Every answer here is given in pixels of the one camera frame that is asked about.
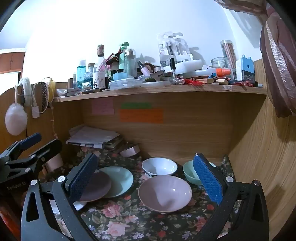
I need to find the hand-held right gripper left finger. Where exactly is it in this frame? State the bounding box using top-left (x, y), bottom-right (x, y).
top-left (20, 152), bottom-right (100, 241)

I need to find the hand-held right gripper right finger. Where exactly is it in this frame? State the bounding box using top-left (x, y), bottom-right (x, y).
top-left (193, 153), bottom-right (270, 241)

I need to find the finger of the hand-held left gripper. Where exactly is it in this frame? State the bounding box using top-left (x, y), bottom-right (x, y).
top-left (0, 133), bottom-right (42, 163)
top-left (28, 138), bottom-right (63, 168)

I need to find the pink bowl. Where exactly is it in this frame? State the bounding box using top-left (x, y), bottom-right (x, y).
top-left (138, 175), bottom-right (193, 213)

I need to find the pale tape roll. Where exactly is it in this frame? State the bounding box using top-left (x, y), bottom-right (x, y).
top-left (44, 153), bottom-right (64, 173)

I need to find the purple plate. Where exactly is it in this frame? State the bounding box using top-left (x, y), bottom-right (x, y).
top-left (77, 170), bottom-right (112, 202)

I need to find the green bowl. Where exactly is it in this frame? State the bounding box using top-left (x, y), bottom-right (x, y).
top-left (183, 160), bottom-right (218, 186)

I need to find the white pom-pom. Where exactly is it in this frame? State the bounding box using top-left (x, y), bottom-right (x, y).
top-left (5, 103), bottom-right (28, 136)

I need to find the green plate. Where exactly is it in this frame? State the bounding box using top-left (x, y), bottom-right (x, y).
top-left (98, 166), bottom-right (134, 198)

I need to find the stack of white papers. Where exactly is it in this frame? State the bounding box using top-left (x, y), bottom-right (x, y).
top-left (66, 125), bottom-right (121, 149)

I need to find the stack of books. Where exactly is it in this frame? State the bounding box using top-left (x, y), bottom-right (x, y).
top-left (102, 137), bottom-right (126, 153)

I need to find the brown patterned headband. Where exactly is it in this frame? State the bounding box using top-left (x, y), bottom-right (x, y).
top-left (38, 82), bottom-right (49, 112)

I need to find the white bowl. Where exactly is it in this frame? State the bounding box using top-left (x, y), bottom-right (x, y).
top-left (142, 158), bottom-right (178, 178)

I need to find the white fluffy headband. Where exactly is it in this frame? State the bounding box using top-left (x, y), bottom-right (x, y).
top-left (15, 77), bottom-right (35, 107)

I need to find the white box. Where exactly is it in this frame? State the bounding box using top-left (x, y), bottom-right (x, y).
top-left (120, 145), bottom-right (140, 158)

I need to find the floral tablecloth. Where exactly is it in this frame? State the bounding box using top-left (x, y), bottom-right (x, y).
top-left (38, 146), bottom-right (243, 241)

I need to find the pink sticky note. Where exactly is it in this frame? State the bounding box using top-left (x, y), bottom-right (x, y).
top-left (92, 98), bottom-right (114, 115)

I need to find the blue liquid bottle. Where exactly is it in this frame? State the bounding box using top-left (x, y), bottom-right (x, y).
top-left (77, 60), bottom-right (86, 88)

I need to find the wooden cabinet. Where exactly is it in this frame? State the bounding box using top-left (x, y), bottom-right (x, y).
top-left (0, 51), bottom-right (25, 73)

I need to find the orange sticky note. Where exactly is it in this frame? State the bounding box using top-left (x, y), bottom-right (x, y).
top-left (120, 108), bottom-right (164, 124)

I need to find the green sticky note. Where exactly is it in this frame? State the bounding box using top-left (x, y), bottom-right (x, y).
top-left (121, 102), bottom-right (152, 109)

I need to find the tall clear labelled bottle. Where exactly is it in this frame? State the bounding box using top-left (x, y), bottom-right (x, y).
top-left (92, 45), bottom-right (107, 90)

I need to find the bundle of red pencils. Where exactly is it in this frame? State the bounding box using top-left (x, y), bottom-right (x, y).
top-left (184, 78), bottom-right (208, 87)

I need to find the clear plastic storage box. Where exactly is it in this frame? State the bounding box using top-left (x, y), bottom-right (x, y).
top-left (109, 78), bottom-right (143, 90)

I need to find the wooden shelf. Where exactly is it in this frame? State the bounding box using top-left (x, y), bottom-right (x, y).
top-left (54, 84), bottom-right (267, 103)

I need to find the row of red pencils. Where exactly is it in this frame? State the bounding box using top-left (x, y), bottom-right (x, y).
top-left (231, 81), bottom-right (258, 88)

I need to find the orange cap bottle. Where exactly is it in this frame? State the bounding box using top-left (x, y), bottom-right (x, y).
top-left (216, 68), bottom-right (232, 77)

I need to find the green pump bottle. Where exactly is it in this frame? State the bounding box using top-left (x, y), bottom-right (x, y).
top-left (119, 42), bottom-right (130, 70)

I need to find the blue pencil sharpener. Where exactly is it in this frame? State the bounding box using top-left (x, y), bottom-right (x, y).
top-left (236, 55), bottom-right (256, 81)

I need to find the clear bottle silver cap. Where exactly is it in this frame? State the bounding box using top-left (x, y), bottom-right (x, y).
top-left (124, 49), bottom-right (137, 78)

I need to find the pink cosmetic bottle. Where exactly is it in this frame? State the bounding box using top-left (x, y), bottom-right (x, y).
top-left (137, 60), bottom-right (149, 75)

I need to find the clear tube of pencils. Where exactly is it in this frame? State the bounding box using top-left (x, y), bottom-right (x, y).
top-left (220, 40), bottom-right (237, 70)

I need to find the white brush organizer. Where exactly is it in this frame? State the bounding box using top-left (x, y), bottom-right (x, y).
top-left (157, 32), bottom-right (203, 72)

